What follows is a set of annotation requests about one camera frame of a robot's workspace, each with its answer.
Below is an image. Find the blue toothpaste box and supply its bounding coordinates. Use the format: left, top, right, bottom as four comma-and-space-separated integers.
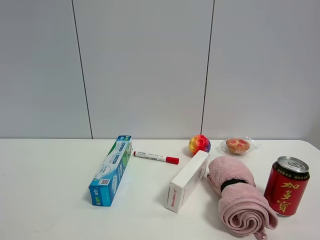
88, 135, 132, 207

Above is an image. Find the red white marker pen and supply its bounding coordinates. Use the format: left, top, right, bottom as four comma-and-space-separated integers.
133, 151, 180, 165

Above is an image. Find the rolled pink towel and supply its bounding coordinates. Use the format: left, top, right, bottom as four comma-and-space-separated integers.
207, 156, 278, 240

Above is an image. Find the black hair band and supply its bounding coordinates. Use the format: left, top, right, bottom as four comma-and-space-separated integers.
220, 178, 247, 192

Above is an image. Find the rainbow dimpled ball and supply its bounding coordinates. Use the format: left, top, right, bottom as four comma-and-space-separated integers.
188, 134, 211, 155

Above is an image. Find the red drink can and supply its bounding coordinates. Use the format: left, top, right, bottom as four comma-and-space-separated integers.
264, 156, 310, 217

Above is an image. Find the wrapped small pastry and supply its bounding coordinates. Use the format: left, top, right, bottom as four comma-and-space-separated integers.
218, 136, 261, 156

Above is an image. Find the white cardboard box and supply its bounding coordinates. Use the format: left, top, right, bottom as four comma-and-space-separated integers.
165, 150, 209, 213

